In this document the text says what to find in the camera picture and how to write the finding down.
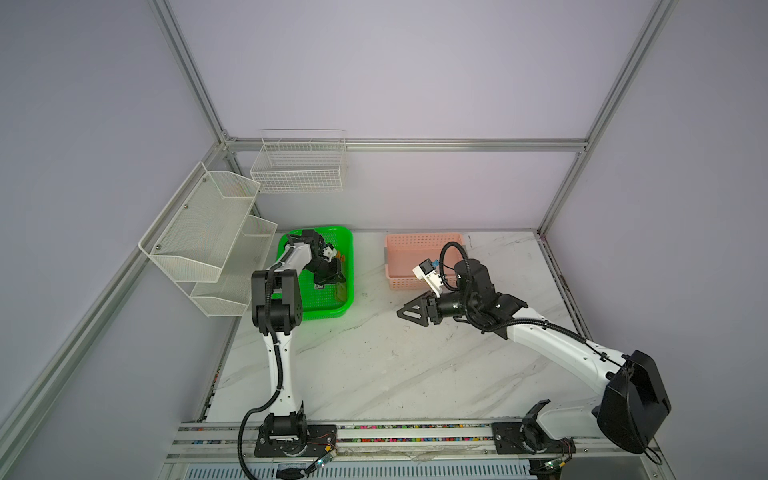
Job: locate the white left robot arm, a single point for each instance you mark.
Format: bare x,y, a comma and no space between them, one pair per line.
277,311

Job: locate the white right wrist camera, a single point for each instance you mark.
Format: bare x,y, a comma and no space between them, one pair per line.
428,271

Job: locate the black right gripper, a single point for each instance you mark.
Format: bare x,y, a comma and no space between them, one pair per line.
427,307

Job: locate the white wire basket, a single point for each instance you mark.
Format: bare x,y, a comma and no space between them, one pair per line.
301,161

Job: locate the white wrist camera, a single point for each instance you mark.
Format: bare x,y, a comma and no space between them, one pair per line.
329,252
428,271

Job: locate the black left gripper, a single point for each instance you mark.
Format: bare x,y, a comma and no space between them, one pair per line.
332,278

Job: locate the aluminium frame post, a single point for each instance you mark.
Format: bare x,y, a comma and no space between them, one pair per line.
648,35

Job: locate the white mesh two-tier shelf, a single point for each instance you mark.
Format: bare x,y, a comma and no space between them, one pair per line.
208,240

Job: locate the bright green plastic basket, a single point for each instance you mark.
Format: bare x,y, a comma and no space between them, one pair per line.
332,300

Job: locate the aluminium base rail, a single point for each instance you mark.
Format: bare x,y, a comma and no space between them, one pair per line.
419,440

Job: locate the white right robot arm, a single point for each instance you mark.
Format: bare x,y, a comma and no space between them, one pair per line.
629,402

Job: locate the pink perforated plastic basket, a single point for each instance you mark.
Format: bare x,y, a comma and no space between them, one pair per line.
403,252

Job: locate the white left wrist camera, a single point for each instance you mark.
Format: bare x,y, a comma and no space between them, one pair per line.
329,252

